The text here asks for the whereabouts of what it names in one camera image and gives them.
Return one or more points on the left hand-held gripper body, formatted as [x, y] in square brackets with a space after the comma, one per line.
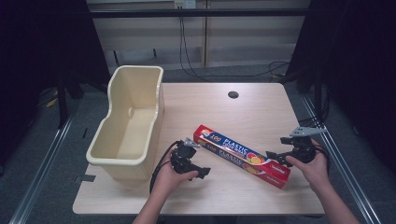
[183, 155]

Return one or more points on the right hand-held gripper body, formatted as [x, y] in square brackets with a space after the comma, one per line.
[303, 147]

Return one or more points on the red and blue wrap box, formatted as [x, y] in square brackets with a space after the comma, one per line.
[236, 149]

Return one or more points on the cream plastic bin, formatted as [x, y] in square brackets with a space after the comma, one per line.
[134, 137]

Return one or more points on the person's right hand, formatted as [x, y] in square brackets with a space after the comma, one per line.
[314, 171]

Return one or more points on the person's left hand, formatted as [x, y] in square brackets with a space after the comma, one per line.
[169, 180]

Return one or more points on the black tape patch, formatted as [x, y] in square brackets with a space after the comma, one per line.
[84, 178]

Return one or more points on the black curtain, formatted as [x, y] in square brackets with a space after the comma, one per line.
[361, 62]
[37, 46]

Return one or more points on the black metal stand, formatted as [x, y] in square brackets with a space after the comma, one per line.
[62, 102]

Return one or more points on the black horizontal bar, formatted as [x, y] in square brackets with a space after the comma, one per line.
[199, 13]

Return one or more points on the white wall socket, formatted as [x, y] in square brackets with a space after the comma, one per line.
[185, 3]

